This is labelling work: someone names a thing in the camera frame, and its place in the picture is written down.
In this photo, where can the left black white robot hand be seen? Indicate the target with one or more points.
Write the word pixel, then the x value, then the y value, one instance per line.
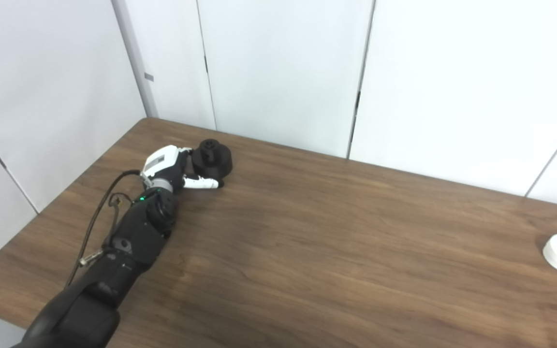
pixel 162 159

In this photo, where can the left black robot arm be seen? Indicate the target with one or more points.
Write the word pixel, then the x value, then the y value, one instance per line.
pixel 128 246

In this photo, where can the round black plastic part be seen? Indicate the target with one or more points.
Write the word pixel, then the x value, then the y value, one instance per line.
pixel 213 162

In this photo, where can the grey wall corner post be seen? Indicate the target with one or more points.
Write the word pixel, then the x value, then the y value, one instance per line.
pixel 136 58

